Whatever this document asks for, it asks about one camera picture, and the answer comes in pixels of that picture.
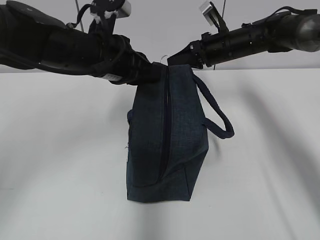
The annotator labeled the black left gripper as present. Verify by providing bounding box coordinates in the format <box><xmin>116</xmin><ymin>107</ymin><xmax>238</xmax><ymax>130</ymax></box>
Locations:
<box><xmin>97</xmin><ymin>33</ymin><xmax>167</xmax><ymax>86</ymax></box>

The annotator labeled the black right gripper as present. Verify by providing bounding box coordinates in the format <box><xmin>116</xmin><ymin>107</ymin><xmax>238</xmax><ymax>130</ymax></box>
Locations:
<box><xmin>167</xmin><ymin>32</ymin><xmax>215</xmax><ymax>69</ymax></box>

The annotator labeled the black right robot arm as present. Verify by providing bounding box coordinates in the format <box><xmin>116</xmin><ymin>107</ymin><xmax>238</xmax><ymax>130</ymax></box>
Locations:
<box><xmin>167</xmin><ymin>6</ymin><xmax>320</xmax><ymax>69</ymax></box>

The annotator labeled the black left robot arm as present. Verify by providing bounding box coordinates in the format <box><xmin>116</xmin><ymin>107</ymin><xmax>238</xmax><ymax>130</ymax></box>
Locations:
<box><xmin>0</xmin><ymin>0</ymin><xmax>166</xmax><ymax>86</ymax></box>

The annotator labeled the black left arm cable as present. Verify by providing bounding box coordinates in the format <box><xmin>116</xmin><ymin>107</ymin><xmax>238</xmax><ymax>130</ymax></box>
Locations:
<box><xmin>0</xmin><ymin>3</ymin><xmax>126</xmax><ymax>78</ymax></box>

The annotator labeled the navy blue lunch bag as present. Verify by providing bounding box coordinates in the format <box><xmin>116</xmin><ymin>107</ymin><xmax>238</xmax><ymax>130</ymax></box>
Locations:
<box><xmin>126</xmin><ymin>62</ymin><xmax>235</xmax><ymax>203</ymax></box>

